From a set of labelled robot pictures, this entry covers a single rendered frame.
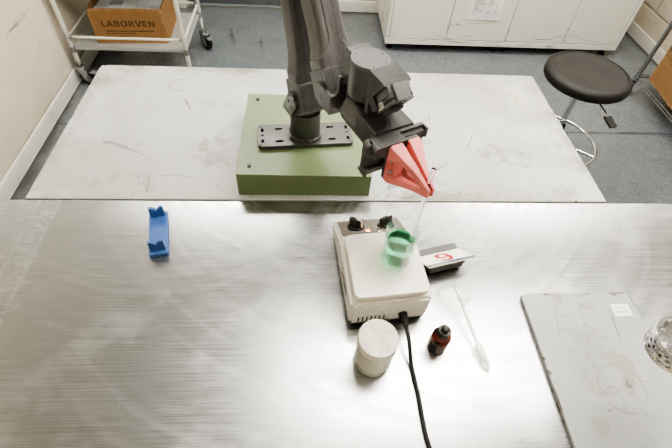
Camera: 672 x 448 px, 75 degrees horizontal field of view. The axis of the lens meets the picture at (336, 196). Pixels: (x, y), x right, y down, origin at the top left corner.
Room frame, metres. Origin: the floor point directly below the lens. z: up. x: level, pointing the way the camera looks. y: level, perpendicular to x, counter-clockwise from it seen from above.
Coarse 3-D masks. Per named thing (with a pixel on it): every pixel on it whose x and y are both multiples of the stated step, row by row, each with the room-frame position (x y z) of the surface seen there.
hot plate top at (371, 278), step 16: (352, 240) 0.44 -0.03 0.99; (368, 240) 0.44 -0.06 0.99; (352, 256) 0.40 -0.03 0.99; (368, 256) 0.41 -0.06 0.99; (416, 256) 0.41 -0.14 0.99; (352, 272) 0.37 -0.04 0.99; (368, 272) 0.38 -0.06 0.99; (384, 272) 0.38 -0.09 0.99; (400, 272) 0.38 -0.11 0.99; (416, 272) 0.38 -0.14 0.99; (368, 288) 0.35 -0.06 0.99; (384, 288) 0.35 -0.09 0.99; (400, 288) 0.35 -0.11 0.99; (416, 288) 0.35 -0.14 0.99
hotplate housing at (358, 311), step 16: (336, 224) 0.51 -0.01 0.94; (336, 240) 0.47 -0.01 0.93; (352, 288) 0.36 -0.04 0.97; (352, 304) 0.33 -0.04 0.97; (368, 304) 0.33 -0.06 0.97; (384, 304) 0.33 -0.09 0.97; (400, 304) 0.34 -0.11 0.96; (416, 304) 0.34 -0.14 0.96; (352, 320) 0.32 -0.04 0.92; (368, 320) 0.33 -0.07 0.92
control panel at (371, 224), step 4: (364, 220) 0.52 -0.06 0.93; (368, 220) 0.53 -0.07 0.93; (372, 220) 0.53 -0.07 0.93; (376, 220) 0.53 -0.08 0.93; (340, 224) 0.51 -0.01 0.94; (344, 224) 0.51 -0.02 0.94; (348, 224) 0.51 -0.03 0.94; (364, 224) 0.51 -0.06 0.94; (368, 224) 0.51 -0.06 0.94; (372, 224) 0.51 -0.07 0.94; (376, 224) 0.51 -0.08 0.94; (340, 228) 0.49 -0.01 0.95; (344, 228) 0.49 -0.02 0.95; (364, 228) 0.49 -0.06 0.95; (368, 228) 0.49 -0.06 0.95; (372, 228) 0.49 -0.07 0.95; (376, 228) 0.49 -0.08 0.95; (380, 228) 0.49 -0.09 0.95; (344, 232) 0.47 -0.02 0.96; (348, 232) 0.47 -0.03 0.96; (352, 232) 0.47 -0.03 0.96; (356, 232) 0.47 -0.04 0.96; (360, 232) 0.47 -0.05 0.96; (364, 232) 0.47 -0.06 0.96; (368, 232) 0.48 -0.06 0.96; (372, 232) 0.48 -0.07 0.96; (376, 232) 0.48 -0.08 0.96; (344, 236) 0.46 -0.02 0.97
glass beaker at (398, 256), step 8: (392, 224) 0.43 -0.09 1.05; (400, 224) 0.43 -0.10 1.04; (408, 224) 0.43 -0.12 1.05; (384, 232) 0.40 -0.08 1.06; (416, 232) 0.42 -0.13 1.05; (384, 240) 0.41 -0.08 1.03; (416, 240) 0.39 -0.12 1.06; (384, 248) 0.40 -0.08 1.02; (392, 248) 0.39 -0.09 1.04; (400, 248) 0.39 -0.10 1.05; (408, 248) 0.39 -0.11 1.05; (384, 256) 0.40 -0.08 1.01; (392, 256) 0.39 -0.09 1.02; (400, 256) 0.39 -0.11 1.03; (408, 256) 0.39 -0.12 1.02; (392, 264) 0.39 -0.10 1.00; (400, 264) 0.39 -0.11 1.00; (408, 264) 0.39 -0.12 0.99
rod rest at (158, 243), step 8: (152, 208) 0.51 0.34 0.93; (160, 208) 0.51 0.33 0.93; (152, 216) 0.51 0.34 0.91; (160, 216) 0.51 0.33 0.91; (168, 216) 0.52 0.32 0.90; (152, 224) 0.49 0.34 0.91; (160, 224) 0.49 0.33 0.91; (168, 224) 0.50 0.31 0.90; (152, 232) 0.47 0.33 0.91; (160, 232) 0.47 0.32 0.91; (168, 232) 0.48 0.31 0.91; (152, 240) 0.46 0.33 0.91; (160, 240) 0.44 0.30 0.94; (168, 240) 0.46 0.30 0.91; (152, 248) 0.43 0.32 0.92; (160, 248) 0.44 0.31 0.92; (168, 248) 0.44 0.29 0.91; (152, 256) 0.42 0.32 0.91; (160, 256) 0.43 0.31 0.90
